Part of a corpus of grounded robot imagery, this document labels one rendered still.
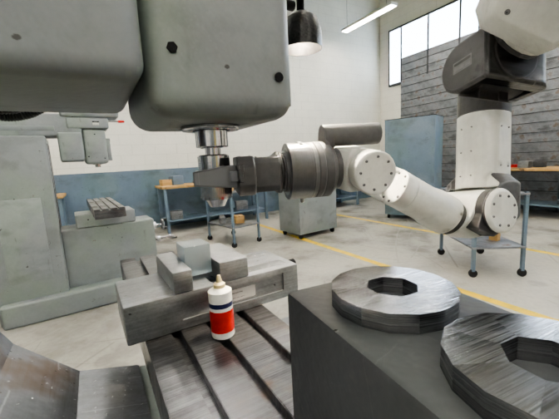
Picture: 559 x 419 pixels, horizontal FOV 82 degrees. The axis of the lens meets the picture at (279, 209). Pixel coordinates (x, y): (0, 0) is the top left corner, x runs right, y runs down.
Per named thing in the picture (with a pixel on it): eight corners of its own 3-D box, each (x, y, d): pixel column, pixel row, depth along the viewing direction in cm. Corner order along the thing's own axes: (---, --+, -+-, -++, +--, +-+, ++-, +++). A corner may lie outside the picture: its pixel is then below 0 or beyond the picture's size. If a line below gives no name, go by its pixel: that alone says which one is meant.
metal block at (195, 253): (202, 264, 70) (200, 238, 69) (212, 271, 65) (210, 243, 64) (178, 269, 67) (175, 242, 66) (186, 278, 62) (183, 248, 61)
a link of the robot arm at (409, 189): (320, 170, 57) (378, 200, 61) (339, 179, 49) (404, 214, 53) (338, 137, 56) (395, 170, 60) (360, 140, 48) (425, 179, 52)
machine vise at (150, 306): (265, 274, 84) (263, 234, 82) (299, 293, 71) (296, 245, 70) (118, 313, 66) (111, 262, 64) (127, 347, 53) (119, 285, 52)
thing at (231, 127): (228, 133, 53) (227, 128, 53) (249, 127, 46) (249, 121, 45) (175, 133, 49) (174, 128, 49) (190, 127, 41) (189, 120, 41)
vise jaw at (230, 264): (221, 258, 77) (220, 242, 76) (249, 275, 64) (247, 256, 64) (196, 263, 74) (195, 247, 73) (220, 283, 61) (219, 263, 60)
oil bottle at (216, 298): (230, 326, 59) (225, 268, 57) (238, 336, 55) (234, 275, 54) (208, 332, 57) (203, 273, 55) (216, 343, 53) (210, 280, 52)
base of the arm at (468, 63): (512, 119, 66) (495, 77, 71) (576, 71, 55) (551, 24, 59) (448, 110, 63) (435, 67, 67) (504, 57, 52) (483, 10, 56)
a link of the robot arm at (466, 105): (493, 127, 68) (495, 64, 69) (535, 114, 59) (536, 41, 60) (446, 121, 66) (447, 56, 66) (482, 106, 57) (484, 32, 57)
